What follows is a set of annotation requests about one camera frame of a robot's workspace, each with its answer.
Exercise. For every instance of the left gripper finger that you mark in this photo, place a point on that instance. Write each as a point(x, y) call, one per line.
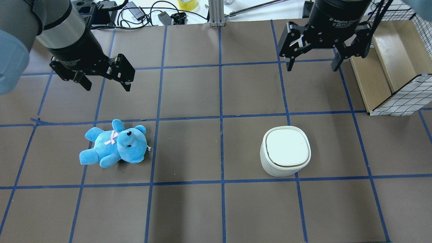
point(67, 75)
point(117, 68)

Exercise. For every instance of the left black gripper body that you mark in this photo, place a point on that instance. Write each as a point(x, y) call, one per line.
point(78, 48)

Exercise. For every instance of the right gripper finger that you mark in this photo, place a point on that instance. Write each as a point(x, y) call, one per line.
point(359, 47)
point(295, 40)

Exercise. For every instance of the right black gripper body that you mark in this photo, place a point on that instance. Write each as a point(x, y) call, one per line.
point(332, 18)

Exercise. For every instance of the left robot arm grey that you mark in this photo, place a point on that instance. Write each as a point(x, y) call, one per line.
point(21, 22)

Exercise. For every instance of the white trash can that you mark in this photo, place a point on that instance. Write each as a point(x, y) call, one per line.
point(284, 151)

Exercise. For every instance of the black power adapter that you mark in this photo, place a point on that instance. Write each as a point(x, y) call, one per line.
point(135, 11)

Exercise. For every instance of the metal rod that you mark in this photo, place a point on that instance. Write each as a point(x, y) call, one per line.
point(252, 8)

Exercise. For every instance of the blue teddy bear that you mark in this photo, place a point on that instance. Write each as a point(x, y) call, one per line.
point(119, 143)

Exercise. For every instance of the black clamp device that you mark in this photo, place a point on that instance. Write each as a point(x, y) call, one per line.
point(172, 20)

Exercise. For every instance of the yellow tape roll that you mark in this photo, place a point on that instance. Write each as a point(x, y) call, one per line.
point(187, 5)

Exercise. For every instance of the wooden shelf with wire grid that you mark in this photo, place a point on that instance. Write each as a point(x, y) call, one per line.
point(395, 77)

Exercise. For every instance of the aluminium profile post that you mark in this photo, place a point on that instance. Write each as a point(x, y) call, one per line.
point(216, 13)

